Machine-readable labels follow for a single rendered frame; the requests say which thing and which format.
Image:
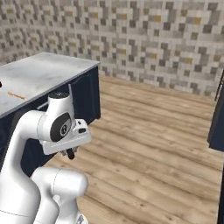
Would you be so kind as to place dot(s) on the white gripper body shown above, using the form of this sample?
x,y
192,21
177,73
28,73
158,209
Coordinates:
x,y
65,143

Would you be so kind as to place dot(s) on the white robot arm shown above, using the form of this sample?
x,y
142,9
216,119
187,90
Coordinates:
x,y
20,163

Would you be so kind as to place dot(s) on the navy lower cupboard door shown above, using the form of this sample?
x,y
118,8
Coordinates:
x,y
35,157

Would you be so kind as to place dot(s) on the navy cupboard door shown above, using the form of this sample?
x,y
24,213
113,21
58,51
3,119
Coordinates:
x,y
35,157
86,93

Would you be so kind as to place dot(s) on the orange thin tool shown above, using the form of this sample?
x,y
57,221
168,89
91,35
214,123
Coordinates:
x,y
16,95

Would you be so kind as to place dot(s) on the small black object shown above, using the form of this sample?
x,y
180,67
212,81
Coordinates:
x,y
0,84

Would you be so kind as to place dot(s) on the navy cupboard run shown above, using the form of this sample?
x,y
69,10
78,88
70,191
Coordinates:
x,y
218,128

